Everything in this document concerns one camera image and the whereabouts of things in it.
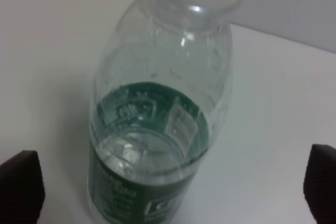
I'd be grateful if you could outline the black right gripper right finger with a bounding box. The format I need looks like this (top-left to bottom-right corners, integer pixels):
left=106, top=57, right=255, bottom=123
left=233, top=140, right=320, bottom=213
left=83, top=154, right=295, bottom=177
left=303, top=144, right=335, bottom=223

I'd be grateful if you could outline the clear bottle with green label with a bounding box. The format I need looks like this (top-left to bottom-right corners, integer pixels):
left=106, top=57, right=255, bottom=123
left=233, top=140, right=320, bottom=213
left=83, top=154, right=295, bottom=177
left=88, top=0, right=242, bottom=223

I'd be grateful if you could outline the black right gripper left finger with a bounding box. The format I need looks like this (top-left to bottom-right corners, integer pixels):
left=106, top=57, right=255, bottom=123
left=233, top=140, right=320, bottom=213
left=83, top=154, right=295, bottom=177
left=1, top=151, right=46, bottom=223

